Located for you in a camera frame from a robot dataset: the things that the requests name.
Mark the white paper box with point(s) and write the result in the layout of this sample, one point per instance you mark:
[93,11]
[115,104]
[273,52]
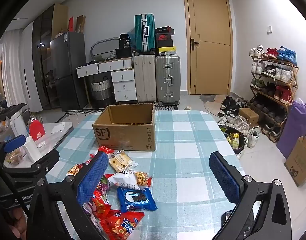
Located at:
[33,150]

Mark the dark clothes pile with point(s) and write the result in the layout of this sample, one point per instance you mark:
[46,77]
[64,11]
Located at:
[10,111]

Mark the grey door mat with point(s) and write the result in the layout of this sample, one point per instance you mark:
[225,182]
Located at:
[213,102]

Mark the shoe rack with shoes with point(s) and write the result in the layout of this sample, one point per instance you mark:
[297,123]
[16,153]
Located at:
[283,73]

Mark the silver suitcase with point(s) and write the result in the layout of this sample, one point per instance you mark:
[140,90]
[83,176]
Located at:
[168,80]

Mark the red white snack packet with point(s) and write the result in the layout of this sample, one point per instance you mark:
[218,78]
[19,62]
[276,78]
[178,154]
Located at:
[106,150]

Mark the yellow snack bag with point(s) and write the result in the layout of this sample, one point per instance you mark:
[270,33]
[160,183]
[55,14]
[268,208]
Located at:
[233,140]

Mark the white curtain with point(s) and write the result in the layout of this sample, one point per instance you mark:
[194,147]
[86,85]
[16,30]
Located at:
[11,67]

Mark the teal suitcase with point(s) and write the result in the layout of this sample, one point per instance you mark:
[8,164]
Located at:
[140,32]

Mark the wooden shoe rack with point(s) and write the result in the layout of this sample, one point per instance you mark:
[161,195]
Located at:
[294,76]

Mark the white drawer desk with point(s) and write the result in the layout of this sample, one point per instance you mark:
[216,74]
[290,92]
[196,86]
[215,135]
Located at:
[123,76]

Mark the black trash bin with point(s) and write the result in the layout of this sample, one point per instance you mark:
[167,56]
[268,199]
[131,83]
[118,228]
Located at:
[240,146]

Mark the black storage box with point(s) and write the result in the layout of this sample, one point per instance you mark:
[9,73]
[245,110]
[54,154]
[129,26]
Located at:
[123,53]

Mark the small brown carton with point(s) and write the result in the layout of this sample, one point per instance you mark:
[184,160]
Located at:
[249,116]

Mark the red pouch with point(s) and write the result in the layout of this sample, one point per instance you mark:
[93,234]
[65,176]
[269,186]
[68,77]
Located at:
[37,130]

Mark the white high-top sneaker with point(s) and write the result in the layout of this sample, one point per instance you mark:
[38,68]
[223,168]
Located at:
[254,136]

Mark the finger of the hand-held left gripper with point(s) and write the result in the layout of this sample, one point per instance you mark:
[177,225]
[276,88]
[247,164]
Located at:
[14,143]
[43,161]

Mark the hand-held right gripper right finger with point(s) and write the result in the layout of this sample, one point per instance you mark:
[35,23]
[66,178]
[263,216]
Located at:
[225,180]

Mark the plain black shoe box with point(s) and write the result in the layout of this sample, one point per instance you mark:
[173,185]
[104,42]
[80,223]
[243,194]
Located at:
[165,43]

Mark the black shoe box red lid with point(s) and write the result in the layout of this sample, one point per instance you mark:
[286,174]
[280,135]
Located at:
[164,30]

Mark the beige suitcase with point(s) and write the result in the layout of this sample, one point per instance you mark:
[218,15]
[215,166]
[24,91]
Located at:
[144,80]

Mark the woven laundry basket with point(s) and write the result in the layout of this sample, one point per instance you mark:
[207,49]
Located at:
[100,87]

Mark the red cone snack packet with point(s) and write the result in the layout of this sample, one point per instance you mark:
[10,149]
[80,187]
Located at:
[120,223]

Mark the flat cardboard sheets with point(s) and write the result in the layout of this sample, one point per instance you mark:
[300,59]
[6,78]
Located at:
[60,17]

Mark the purple gift bag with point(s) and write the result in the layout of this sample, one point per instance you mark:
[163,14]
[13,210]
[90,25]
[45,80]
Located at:
[294,127]

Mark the blue cookie packet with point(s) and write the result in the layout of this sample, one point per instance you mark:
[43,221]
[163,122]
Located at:
[135,198]

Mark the red paper bag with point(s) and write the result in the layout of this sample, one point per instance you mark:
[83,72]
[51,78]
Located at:
[71,25]

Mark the purple candy bag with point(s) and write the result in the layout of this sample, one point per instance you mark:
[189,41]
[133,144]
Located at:
[104,186]

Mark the white side table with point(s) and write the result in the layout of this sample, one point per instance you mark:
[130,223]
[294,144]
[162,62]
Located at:
[58,135]

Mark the pile of shoes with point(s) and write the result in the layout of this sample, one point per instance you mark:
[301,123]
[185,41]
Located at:
[230,107]

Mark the brown cardboard box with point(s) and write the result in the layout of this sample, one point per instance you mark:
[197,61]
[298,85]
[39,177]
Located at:
[123,135]

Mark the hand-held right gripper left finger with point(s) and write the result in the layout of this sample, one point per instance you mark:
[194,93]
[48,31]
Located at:
[91,180]

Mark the black bag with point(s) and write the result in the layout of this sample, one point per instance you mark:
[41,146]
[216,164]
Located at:
[124,41]

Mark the beige cookie packet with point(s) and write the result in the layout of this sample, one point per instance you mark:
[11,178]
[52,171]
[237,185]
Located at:
[120,161]

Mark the cat print carton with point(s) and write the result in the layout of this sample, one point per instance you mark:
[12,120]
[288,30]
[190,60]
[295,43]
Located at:
[299,165]

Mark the person's left hand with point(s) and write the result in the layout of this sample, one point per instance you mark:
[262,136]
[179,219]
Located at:
[16,222]

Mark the white kettle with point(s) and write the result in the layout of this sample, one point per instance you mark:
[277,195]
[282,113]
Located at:
[18,123]

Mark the grey oval frame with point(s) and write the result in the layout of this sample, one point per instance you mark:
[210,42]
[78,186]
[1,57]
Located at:
[94,47]

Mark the dark glass cabinet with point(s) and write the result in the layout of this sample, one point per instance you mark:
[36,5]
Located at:
[41,62]

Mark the narrow brown carton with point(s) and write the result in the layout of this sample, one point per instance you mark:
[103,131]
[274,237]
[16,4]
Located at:
[80,23]

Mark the white wardrobe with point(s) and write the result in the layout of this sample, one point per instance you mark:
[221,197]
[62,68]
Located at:
[29,67]

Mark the grey refrigerator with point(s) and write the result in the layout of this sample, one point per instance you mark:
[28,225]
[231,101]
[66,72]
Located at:
[68,62]

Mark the yellow shoe box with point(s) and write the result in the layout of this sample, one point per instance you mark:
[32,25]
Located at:
[167,50]

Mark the wooden door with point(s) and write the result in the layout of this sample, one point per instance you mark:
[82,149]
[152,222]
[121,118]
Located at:
[210,62]

